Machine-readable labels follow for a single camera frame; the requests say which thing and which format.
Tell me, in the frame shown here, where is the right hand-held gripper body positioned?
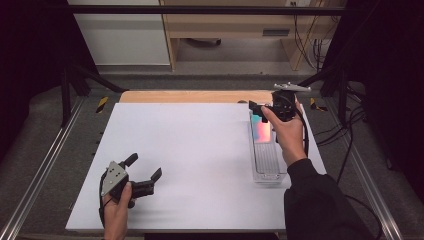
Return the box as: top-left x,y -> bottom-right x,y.
271,82 -> 312,123

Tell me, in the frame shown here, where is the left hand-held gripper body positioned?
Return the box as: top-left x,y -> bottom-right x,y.
100,160 -> 156,210

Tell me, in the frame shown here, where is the clear plastic box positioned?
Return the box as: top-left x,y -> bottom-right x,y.
248,109 -> 290,184

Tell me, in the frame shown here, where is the person's right hand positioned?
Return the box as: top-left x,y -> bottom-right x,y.
260,102 -> 308,167

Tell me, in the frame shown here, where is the person's left hand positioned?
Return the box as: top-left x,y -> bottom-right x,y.
102,182 -> 134,224

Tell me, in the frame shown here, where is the yellow black hazard tape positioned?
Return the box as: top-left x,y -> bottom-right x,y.
96,96 -> 110,114
309,97 -> 329,112

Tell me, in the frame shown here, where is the black chair base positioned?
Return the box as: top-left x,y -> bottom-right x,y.
184,37 -> 222,47

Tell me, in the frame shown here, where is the wooden desk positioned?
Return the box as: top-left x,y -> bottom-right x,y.
159,0 -> 334,72

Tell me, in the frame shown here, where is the dark curtain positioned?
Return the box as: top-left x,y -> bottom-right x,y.
0,0 -> 99,161
321,0 -> 424,194

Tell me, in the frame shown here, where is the white cabinet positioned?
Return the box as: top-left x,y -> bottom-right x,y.
73,0 -> 171,66

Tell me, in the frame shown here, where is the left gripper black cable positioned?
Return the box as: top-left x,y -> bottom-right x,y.
98,171 -> 110,228

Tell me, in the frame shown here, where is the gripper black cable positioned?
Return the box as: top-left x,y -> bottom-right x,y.
294,105 -> 311,158
98,171 -> 110,228

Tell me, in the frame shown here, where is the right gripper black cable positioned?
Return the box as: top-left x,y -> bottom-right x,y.
294,105 -> 311,158

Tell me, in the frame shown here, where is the black frame strut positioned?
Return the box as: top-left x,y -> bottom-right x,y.
298,63 -> 350,125
60,63 -> 130,128

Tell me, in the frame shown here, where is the black power cable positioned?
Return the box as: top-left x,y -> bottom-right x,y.
293,4 -> 309,63

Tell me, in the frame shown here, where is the grey desk handle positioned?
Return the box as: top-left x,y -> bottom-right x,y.
262,29 -> 290,37

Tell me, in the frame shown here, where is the black floor cable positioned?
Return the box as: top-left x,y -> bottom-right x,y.
343,194 -> 384,240
315,84 -> 368,184

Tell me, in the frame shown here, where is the aluminium floor rail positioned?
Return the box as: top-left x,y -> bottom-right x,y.
324,96 -> 405,240
0,96 -> 85,240

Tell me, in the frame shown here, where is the black frame bar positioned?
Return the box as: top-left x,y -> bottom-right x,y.
66,4 -> 348,16

